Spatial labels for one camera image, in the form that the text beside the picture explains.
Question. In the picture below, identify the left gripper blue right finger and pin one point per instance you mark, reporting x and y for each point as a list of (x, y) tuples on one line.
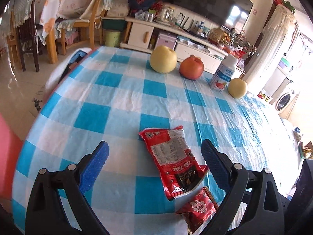
[(252, 204)]

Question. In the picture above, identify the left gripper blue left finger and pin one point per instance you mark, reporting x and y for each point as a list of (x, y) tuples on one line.
[(45, 211)]

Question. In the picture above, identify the small red candy packet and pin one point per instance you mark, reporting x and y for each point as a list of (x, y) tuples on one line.
[(198, 210)]

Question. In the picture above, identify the large red snack bag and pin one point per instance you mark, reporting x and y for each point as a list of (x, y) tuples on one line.
[(179, 170)]

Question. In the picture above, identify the pink plastic trash bin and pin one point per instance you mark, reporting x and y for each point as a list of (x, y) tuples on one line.
[(10, 148)]

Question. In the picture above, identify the yellow pear right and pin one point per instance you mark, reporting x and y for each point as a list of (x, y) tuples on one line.
[(237, 88)]

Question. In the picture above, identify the yellow pear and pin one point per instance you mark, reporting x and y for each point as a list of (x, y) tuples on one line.
[(237, 88), (163, 59)]

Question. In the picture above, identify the white washing machine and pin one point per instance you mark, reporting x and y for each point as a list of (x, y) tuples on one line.
[(286, 93)]

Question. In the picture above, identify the white yogurt drink bottle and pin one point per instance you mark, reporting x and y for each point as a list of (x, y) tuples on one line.
[(223, 74)]

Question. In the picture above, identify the cat print stool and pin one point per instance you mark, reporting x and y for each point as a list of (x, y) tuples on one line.
[(39, 100)]

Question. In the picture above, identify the blue white checkered tablecloth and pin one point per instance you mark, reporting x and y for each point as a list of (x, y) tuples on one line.
[(114, 94)]

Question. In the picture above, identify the red orange apple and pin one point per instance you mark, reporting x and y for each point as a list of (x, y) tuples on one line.
[(191, 68)]

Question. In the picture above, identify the white standing air conditioner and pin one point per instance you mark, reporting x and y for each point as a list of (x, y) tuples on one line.
[(274, 34)]

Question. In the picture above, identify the yellow pear left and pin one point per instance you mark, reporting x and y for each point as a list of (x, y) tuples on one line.
[(163, 59)]

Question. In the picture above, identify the pink storage box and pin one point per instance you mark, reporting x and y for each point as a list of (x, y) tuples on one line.
[(166, 39)]

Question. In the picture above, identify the dark wooden dining chair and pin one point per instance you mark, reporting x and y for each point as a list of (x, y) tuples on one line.
[(27, 35)]

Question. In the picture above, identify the green small waste bin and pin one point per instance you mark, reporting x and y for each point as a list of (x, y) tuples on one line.
[(112, 38)]

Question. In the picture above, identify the black flat screen television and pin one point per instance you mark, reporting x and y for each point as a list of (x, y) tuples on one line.
[(231, 14)]

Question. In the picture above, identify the white tv cabinet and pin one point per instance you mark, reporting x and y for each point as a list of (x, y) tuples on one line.
[(142, 36)]

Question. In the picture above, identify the white electric kettle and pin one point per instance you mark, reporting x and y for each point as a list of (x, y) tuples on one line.
[(166, 14)]

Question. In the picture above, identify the light wooden dining chair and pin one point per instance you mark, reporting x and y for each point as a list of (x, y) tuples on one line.
[(82, 15)]

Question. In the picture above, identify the dining table with floral cloth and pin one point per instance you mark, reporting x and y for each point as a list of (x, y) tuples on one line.
[(46, 12)]

